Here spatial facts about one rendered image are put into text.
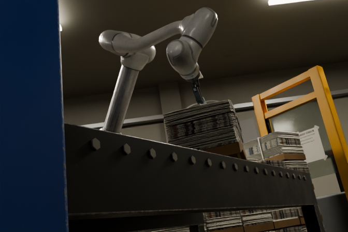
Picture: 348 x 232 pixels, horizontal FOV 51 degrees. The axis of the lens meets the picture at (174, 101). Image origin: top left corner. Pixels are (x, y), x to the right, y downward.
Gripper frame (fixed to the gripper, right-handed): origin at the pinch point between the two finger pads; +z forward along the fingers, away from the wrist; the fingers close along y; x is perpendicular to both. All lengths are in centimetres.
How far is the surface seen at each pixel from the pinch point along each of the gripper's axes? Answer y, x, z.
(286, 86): -66, 47, 168
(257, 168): 55, 24, -59
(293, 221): 56, 29, 117
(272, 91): -67, 34, 177
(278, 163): 16, 27, 113
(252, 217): 53, 5, 84
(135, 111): -145, -168, 323
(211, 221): 56, -15, 54
